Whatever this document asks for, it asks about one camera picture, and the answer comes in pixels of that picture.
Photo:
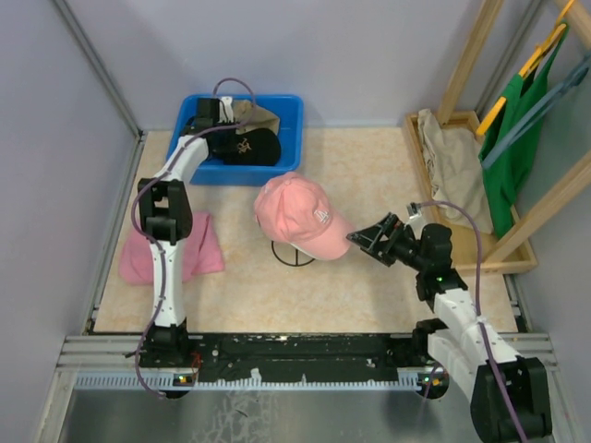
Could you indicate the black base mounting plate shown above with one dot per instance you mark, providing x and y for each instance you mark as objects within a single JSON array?
[{"x": 291, "y": 358}]

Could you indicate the black baseball cap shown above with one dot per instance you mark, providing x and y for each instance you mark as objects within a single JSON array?
[{"x": 257, "y": 147}]

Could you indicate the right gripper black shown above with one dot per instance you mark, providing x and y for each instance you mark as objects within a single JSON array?
[{"x": 370, "y": 238}]

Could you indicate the pink folded cloth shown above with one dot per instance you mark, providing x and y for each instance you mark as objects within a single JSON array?
[{"x": 202, "y": 253}]

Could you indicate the black wire hat stand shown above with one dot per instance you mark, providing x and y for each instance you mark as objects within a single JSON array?
[{"x": 290, "y": 256}]

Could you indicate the tan baseball cap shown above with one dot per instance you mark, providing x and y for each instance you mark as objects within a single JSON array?
[{"x": 252, "y": 117}]

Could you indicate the green tank top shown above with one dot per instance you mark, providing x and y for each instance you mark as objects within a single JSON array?
[{"x": 507, "y": 176}]

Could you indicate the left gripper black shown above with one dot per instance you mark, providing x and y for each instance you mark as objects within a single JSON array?
[{"x": 228, "y": 147}]

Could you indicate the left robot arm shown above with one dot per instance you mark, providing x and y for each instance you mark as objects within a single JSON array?
[{"x": 161, "y": 213}]

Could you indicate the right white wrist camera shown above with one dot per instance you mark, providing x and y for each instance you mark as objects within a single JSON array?
[{"x": 415, "y": 217}]

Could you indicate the blue plastic bin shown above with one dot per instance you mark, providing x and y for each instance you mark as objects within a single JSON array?
[{"x": 290, "y": 110}]

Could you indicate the wooden clothes rack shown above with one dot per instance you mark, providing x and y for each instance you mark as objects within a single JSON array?
[{"x": 511, "y": 253}]

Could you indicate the aluminium rail frame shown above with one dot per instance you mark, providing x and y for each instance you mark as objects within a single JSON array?
[{"x": 107, "y": 362}]

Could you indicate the grey blue hanger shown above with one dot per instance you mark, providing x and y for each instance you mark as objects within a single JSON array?
[{"x": 539, "y": 110}]

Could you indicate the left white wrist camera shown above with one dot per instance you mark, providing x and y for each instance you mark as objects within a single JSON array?
[{"x": 226, "y": 113}]

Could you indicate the pink baseball cap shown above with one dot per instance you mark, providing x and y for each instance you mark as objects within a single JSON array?
[{"x": 294, "y": 210}]

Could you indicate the yellow hanger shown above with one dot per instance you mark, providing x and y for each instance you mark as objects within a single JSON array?
[{"x": 528, "y": 70}]

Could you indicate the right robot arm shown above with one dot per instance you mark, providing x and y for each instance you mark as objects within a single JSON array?
[{"x": 508, "y": 392}]

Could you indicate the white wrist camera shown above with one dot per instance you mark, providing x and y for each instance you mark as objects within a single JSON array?
[
  {"x": 415, "y": 217},
  {"x": 226, "y": 113}
]

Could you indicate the beige cloth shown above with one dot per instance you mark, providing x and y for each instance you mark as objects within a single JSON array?
[{"x": 454, "y": 171}]

